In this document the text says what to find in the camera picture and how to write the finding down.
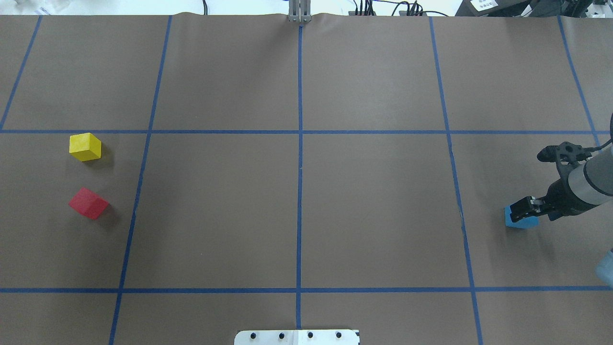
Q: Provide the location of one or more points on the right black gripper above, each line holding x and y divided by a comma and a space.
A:
559, 195

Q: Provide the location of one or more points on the blue foam block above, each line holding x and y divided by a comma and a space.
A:
524, 224

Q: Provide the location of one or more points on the red foam block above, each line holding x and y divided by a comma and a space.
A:
88, 203

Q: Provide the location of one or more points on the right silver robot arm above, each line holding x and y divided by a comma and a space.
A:
585, 182

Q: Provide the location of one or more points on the yellow foam block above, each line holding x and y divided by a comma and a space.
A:
85, 147

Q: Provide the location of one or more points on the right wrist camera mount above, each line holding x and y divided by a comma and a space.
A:
565, 153

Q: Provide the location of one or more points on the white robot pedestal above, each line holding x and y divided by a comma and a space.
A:
298, 337

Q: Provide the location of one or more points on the aluminium frame post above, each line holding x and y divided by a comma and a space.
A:
299, 11

